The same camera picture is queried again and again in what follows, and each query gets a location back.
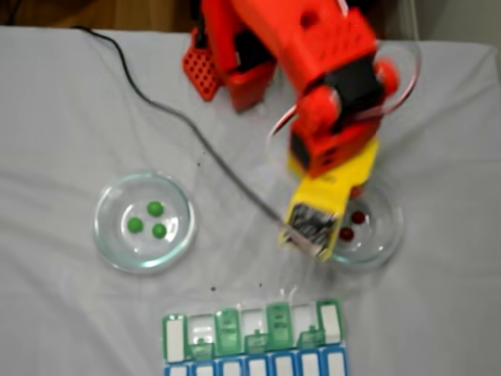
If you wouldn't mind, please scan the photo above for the round clear glass bowl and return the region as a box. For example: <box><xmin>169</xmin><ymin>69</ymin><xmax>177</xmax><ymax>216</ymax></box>
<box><xmin>92</xmin><ymin>171</ymin><xmax>196</xmax><ymax>275</ymax></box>
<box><xmin>330</xmin><ymin>183</ymin><xmax>405</xmax><ymax>269</ymax></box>

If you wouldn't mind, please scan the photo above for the green blue weekly pill organizer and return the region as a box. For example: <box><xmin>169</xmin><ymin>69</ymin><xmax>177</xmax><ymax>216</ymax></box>
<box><xmin>161</xmin><ymin>298</ymin><xmax>350</xmax><ymax>376</ymax></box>

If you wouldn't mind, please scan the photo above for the white tablecloth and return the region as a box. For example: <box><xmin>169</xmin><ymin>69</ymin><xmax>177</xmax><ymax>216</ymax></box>
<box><xmin>0</xmin><ymin>25</ymin><xmax>496</xmax><ymax>376</ymax></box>

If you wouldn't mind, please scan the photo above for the black camera cable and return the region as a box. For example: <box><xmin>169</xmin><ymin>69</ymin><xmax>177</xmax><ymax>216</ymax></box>
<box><xmin>72</xmin><ymin>25</ymin><xmax>289</xmax><ymax>228</ymax></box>

